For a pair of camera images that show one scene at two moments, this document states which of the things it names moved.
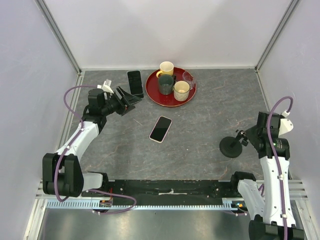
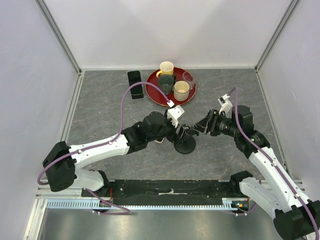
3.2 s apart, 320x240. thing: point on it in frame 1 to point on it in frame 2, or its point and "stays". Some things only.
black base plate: [174, 189] stays
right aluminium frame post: [292, 4] stays
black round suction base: [231, 147] to [185, 145]
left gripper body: [114, 104] to [177, 137]
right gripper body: [252, 134] to [221, 125]
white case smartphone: [135, 81] stays
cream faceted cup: [181, 89] stays
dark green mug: [166, 82] stays
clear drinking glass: [188, 77] stays
